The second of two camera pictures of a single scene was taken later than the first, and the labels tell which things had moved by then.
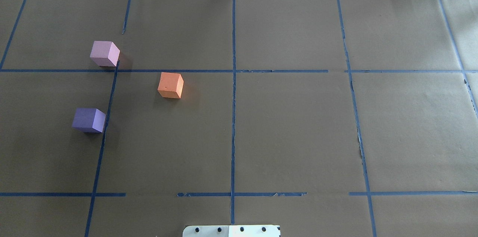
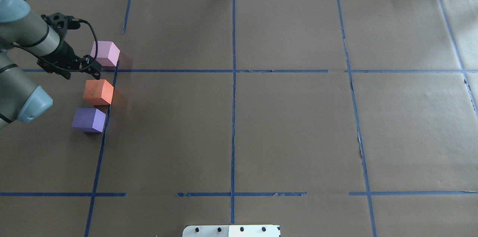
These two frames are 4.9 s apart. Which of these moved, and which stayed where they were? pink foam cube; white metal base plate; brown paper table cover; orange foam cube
Moved: orange foam cube
Stayed: white metal base plate; brown paper table cover; pink foam cube
